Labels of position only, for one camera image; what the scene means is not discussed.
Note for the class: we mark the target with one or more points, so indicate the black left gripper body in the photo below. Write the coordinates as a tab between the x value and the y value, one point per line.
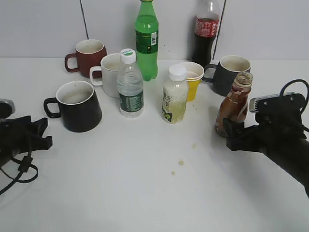
14	137

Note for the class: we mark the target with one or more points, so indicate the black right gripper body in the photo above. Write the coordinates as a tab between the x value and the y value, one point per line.
281	134

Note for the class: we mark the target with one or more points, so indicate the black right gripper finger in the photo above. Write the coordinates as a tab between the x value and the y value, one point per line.
244	139
232	128

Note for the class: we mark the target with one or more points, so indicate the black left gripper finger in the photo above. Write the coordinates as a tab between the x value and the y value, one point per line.
38	127
39	143

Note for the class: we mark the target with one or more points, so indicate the brown Nescafe coffee bottle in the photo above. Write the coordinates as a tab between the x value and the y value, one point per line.
235	104

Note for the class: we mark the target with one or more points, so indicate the black mug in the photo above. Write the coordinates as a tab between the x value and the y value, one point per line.
76	103

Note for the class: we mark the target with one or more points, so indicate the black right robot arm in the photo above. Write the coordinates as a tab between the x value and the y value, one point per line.
297	167

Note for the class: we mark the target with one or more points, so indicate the yellow paper cup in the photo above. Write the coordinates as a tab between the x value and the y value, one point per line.
193	85

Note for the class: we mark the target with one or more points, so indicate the white paper cup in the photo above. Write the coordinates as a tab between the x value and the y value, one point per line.
194	71

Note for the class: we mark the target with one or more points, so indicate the dark grey mug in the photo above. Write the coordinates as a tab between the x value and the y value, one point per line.
225	73

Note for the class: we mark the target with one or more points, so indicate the cloudy juice bottle white cap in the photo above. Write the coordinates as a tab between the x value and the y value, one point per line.
175	94

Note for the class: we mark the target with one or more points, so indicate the dark red mug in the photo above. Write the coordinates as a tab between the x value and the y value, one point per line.
88	54

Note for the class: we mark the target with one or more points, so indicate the white mug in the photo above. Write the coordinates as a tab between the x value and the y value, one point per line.
109	66

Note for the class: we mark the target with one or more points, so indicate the clear water bottle green label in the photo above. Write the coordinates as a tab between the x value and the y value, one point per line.
130	85

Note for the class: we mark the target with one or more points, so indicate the cola bottle red label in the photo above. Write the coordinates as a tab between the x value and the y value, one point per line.
206	26

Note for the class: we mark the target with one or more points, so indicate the green soda bottle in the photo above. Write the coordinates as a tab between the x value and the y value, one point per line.
147	40

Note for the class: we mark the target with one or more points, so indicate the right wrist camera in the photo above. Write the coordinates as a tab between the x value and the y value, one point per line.
275	104

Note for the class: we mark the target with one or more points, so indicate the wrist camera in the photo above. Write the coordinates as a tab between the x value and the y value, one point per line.
7	108
275	104

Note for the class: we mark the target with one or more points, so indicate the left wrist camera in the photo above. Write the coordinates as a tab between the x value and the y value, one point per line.
7	108

